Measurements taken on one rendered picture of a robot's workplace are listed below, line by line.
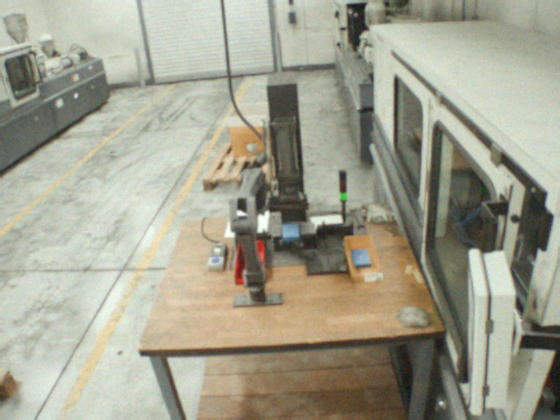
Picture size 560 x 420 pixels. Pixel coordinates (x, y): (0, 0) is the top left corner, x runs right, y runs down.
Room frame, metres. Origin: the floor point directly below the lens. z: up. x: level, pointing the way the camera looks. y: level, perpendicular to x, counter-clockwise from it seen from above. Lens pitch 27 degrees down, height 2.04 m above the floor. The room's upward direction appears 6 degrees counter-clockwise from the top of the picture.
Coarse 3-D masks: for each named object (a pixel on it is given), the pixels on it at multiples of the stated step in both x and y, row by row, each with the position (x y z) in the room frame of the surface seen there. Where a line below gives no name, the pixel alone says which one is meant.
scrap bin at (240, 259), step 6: (240, 246) 1.80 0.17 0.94; (258, 246) 1.79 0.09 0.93; (264, 246) 1.76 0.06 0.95; (240, 252) 1.79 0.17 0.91; (258, 252) 1.78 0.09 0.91; (264, 252) 1.72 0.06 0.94; (240, 258) 1.75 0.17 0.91; (264, 258) 1.69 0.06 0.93; (240, 264) 1.70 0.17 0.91; (264, 264) 1.66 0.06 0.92; (234, 270) 1.58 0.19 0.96; (240, 270) 1.65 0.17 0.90; (234, 276) 1.55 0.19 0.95; (240, 276) 1.61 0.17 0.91; (240, 282) 1.55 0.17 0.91
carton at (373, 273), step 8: (352, 240) 1.73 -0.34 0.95; (360, 240) 1.73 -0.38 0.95; (368, 240) 1.72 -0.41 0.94; (352, 248) 1.73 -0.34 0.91; (360, 248) 1.72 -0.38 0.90; (368, 248) 1.72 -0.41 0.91; (376, 256) 1.56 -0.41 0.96; (352, 264) 1.60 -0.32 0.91; (376, 264) 1.55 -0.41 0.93; (352, 272) 1.49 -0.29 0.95; (360, 272) 1.54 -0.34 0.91; (368, 272) 1.54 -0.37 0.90; (376, 272) 1.53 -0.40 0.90; (352, 280) 1.49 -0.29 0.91; (360, 280) 1.48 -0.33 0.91; (368, 280) 1.48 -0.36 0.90; (376, 280) 1.48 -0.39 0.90
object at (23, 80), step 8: (24, 56) 7.27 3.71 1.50; (8, 64) 6.81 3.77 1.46; (16, 64) 7.00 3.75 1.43; (24, 64) 7.21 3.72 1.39; (8, 72) 6.75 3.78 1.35; (16, 72) 6.95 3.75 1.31; (24, 72) 7.15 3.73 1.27; (16, 80) 6.89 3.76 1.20; (24, 80) 7.09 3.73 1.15; (32, 80) 7.31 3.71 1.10; (16, 88) 6.83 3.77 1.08; (24, 88) 7.04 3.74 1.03; (32, 88) 7.25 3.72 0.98; (16, 96) 6.78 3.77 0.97
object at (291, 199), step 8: (288, 192) 1.81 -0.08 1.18; (296, 192) 1.80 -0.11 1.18; (272, 200) 1.83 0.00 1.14; (280, 200) 1.80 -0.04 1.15; (288, 200) 1.77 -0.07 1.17; (296, 200) 1.76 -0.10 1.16; (304, 200) 1.80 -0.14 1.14; (272, 208) 1.78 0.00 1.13; (280, 208) 1.78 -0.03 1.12; (288, 208) 1.78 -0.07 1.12; (296, 208) 1.77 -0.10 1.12; (304, 208) 1.77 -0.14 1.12
